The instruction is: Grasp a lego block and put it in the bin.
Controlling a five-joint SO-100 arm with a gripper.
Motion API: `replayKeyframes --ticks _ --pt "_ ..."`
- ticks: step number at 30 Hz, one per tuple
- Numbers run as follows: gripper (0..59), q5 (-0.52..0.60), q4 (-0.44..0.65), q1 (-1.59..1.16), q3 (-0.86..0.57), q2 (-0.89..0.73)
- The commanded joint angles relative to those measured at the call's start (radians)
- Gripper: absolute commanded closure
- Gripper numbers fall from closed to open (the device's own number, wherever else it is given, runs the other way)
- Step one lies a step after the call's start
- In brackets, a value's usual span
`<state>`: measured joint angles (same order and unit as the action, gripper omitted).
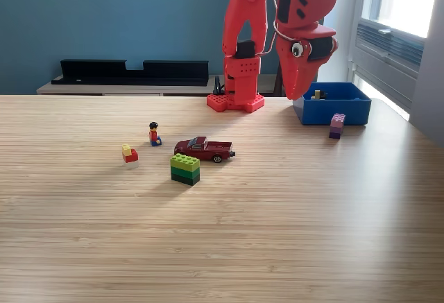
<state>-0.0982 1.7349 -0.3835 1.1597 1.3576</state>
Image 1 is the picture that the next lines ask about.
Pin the blue plastic box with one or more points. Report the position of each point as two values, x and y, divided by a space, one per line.
333 112

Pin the yellow red white brick stack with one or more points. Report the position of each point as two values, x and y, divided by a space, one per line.
130 157

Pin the purple brick stack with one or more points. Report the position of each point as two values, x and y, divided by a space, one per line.
336 126

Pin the bright window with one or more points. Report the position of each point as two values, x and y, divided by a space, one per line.
406 1

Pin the dark red toy pickup car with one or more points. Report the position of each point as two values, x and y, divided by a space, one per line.
204 150

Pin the toy figure red shirt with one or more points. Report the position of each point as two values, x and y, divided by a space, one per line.
153 136

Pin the grey window heating unit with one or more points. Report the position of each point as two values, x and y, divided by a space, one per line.
385 57

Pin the green brick stack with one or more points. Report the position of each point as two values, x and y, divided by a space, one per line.
185 171

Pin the pale wooden sideboard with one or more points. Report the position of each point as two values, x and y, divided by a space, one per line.
104 90

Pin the black long shelf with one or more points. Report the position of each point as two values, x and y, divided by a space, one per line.
104 72

